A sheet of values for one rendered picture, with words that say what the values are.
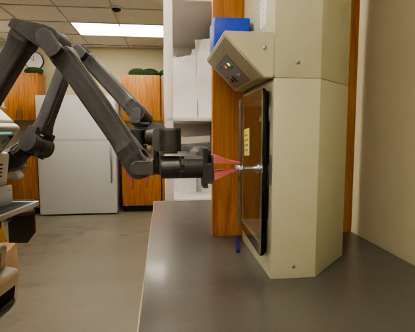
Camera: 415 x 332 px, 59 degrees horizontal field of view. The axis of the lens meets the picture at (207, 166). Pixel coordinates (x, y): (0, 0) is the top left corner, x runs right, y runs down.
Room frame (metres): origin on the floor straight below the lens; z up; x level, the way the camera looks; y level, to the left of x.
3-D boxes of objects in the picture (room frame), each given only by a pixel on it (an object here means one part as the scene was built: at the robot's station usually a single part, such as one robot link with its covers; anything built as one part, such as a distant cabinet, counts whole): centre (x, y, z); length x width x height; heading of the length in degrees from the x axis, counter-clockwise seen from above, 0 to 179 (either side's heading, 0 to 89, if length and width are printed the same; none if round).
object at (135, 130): (1.26, 0.23, 1.27); 0.07 x 0.06 x 0.07; 72
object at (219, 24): (1.09, -0.06, 1.56); 0.10 x 0.10 x 0.09; 7
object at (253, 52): (1.00, -0.07, 1.46); 0.32 x 0.11 x 0.10; 7
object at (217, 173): (0.94, -0.04, 1.20); 0.09 x 0.07 x 0.07; 96
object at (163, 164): (0.93, 0.09, 1.21); 0.07 x 0.06 x 0.07; 96
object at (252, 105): (1.00, -0.12, 1.19); 0.30 x 0.01 x 0.40; 5
